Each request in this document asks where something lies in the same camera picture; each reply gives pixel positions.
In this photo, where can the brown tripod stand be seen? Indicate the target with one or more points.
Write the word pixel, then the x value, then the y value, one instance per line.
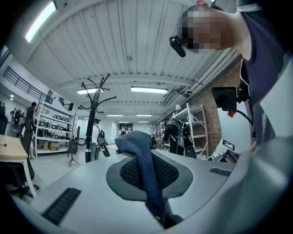
pixel 73 160

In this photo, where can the black chest monitor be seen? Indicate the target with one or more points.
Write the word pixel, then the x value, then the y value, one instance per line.
pixel 224 98

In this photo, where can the brown cardboard box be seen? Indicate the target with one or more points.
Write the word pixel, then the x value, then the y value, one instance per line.
pixel 45 145
pixel 54 146

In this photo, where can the white metal shelf rack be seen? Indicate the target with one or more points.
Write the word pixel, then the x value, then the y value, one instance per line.
pixel 52 139
pixel 198 136

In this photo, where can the person's dark t-shirt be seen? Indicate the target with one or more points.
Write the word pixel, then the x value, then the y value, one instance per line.
pixel 263 57

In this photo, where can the group of distant people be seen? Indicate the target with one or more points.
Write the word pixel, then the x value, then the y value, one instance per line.
pixel 17 116

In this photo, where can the black white chest harness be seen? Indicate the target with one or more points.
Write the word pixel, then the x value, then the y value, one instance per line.
pixel 244 75

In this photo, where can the dark grey bag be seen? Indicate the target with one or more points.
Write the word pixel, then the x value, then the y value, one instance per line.
pixel 72 146

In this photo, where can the light wooden desk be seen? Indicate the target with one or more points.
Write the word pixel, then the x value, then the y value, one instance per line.
pixel 11 148

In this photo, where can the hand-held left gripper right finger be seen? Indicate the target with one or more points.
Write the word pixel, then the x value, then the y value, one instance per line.
pixel 201 182

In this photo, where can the person's head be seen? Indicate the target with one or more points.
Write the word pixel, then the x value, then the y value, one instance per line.
pixel 206 29

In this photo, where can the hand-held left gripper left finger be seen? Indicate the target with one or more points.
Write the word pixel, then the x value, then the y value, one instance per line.
pixel 91 194

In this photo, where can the black coat rack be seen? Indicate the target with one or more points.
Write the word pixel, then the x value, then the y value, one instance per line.
pixel 91 128

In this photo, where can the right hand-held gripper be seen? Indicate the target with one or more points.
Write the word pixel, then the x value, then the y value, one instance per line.
pixel 229 144

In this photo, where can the long ceiling light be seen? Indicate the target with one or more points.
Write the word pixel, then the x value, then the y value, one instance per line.
pixel 148 90
pixel 84 91
pixel 40 21

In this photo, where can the dark navy cap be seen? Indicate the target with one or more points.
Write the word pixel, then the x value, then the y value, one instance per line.
pixel 142 146

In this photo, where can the red button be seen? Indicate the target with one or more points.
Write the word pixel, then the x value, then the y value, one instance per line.
pixel 231 113

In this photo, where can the black metal railing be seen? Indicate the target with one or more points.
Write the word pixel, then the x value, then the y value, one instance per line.
pixel 23 82

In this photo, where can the large black wall screen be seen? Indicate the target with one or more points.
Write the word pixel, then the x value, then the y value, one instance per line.
pixel 126 126

